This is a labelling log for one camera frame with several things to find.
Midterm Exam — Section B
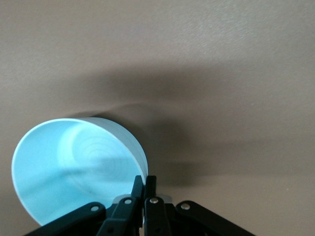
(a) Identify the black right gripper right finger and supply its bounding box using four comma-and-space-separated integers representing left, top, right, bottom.
144, 175, 256, 236

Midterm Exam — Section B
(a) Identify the blue plastic bowl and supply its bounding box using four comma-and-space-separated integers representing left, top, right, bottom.
10, 117, 149, 227

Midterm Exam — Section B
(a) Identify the brown table cover mat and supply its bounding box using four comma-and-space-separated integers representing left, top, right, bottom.
0, 0, 315, 236

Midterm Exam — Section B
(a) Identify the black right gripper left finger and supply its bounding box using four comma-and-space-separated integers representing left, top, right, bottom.
24, 175, 144, 236

